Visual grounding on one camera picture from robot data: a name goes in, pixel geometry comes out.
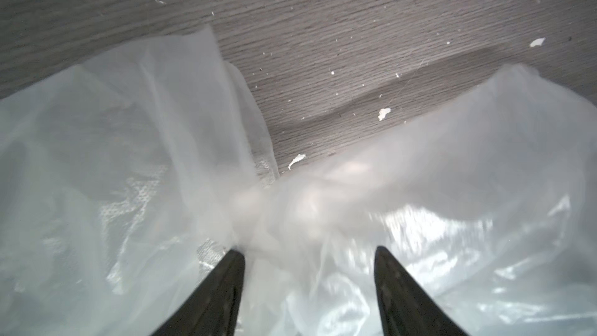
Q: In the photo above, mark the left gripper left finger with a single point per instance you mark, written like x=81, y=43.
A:
x=213, y=308

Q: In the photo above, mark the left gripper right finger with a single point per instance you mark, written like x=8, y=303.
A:
x=405, y=308

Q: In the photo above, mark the clear plastic bag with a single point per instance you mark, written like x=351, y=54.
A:
x=489, y=202
x=124, y=180

